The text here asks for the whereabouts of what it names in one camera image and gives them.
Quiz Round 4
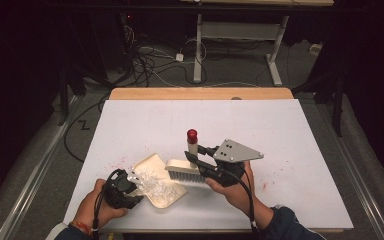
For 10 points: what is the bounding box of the black metal stand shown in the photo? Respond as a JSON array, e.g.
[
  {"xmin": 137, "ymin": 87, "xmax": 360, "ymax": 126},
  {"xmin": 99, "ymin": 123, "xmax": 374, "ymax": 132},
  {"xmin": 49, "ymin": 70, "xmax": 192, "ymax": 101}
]
[
  {"xmin": 293, "ymin": 66, "xmax": 348, "ymax": 138},
  {"xmin": 58, "ymin": 63, "xmax": 88, "ymax": 127}
]

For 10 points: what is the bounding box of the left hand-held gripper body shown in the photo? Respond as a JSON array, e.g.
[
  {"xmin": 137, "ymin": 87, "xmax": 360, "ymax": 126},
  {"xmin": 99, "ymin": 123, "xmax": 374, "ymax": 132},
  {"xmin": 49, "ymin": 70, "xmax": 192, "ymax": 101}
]
[{"xmin": 102, "ymin": 168, "xmax": 132, "ymax": 210}]

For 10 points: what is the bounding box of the person's right hand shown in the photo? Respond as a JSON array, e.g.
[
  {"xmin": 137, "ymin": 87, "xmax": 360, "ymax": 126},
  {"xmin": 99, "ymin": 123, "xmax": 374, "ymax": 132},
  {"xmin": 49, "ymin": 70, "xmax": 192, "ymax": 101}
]
[{"xmin": 204, "ymin": 161, "xmax": 256, "ymax": 218}]

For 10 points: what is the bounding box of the tangle of floor cables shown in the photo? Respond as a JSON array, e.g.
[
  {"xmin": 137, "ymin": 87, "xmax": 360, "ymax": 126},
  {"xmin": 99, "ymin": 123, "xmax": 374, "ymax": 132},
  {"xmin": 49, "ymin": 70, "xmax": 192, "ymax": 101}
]
[{"xmin": 119, "ymin": 23, "xmax": 211, "ymax": 88}]

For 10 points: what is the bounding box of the cream dustpan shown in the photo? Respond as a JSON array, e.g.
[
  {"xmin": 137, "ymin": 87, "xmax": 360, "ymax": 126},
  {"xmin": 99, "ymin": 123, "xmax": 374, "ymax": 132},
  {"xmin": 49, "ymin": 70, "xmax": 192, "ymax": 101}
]
[{"xmin": 131, "ymin": 152, "xmax": 188, "ymax": 210}]

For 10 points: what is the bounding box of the red wrist bracelet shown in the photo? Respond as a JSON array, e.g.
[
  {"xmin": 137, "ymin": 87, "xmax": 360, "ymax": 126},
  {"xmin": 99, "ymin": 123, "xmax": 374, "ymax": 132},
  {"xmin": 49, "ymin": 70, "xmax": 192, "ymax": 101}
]
[{"xmin": 70, "ymin": 220, "xmax": 93, "ymax": 236}]

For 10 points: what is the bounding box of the white table cover sheet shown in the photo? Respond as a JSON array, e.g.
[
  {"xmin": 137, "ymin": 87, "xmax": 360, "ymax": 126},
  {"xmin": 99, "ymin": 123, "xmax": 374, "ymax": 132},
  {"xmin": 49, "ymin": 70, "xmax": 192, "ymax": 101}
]
[{"xmin": 63, "ymin": 98, "xmax": 354, "ymax": 234}]

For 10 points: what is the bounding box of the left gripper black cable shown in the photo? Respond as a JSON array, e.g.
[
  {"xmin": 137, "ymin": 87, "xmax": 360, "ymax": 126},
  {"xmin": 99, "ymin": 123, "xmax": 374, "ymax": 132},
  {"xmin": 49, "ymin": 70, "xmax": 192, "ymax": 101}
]
[{"xmin": 91, "ymin": 169, "xmax": 121, "ymax": 240}]

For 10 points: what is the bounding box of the long black floor cable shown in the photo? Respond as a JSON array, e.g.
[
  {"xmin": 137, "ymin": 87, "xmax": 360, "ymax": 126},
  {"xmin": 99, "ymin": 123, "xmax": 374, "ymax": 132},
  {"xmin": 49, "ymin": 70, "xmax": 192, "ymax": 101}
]
[{"xmin": 63, "ymin": 93, "xmax": 111, "ymax": 164}]

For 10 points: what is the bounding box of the pile of white paper scraps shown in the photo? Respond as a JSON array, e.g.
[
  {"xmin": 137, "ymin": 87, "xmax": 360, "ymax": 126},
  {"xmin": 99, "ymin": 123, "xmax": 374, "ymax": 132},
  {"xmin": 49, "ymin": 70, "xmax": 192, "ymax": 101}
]
[{"xmin": 136, "ymin": 168, "xmax": 181, "ymax": 201}]

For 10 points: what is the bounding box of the white brush with red-capped handle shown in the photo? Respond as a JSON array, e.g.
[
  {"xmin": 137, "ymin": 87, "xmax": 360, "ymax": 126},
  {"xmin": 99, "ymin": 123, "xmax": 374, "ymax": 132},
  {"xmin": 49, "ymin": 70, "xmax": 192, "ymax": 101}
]
[{"xmin": 164, "ymin": 128, "xmax": 211, "ymax": 185}]

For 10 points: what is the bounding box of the person's left hand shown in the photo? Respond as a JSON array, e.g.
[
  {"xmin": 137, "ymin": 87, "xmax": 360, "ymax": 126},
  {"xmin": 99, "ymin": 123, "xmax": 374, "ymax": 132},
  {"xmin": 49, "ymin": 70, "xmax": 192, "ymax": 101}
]
[{"xmin": 74, "ymin": 178, "xmax": 129, "ymax": 231}]

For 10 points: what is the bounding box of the white table with frame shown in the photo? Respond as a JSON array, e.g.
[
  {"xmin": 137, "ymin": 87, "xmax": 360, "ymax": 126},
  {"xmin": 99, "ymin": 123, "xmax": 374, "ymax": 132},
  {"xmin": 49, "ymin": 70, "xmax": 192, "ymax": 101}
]
[{"xmin": 179, "ymin": 0, "xmax": 335, "ymax": 87}]

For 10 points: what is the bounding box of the metal floor rail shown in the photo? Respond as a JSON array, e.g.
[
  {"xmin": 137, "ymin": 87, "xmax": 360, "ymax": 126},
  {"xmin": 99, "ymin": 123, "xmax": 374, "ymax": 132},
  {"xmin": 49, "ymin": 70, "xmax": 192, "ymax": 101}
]
[
  {"xmin": 313, "ymin": 99, "xmax": 384, "ymax": 240},
  {"xmin": 0, "ymin": 94, "xmax": 81, "ymax": 240}
]

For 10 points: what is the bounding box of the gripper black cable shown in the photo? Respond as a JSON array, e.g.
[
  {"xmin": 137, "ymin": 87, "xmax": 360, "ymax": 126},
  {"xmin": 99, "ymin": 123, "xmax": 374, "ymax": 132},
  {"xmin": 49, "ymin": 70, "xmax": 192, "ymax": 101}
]
[
  {"xmin": 91, "ymin": 169, "xmax": 121, "ymax": 240},
  {"xmin": 223, "ymin": 169, "xmax": 261, "ymax": 240}
]

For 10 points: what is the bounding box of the wooden table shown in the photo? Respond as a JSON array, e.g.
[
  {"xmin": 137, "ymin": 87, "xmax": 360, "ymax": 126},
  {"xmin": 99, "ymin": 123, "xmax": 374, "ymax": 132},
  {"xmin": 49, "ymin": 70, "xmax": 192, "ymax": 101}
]
[{"xmin": 108, "ymin": 87, "xmax": 295, "ymax": 101}]

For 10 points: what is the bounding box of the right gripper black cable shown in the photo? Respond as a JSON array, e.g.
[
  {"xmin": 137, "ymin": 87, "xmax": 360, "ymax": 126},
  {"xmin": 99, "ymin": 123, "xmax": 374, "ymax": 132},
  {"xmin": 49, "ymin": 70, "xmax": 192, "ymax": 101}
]
[{"xmin": 223, "ymin": 169, "xmax": 261, "ymax": 240}]

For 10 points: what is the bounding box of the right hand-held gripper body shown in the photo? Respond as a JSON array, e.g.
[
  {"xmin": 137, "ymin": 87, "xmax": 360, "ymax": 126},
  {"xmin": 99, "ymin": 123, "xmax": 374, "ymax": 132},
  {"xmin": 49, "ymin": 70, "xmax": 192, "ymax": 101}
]
[{"xmin": 198, "ymin": 138, "xmax": 265, "ymax": 188}]

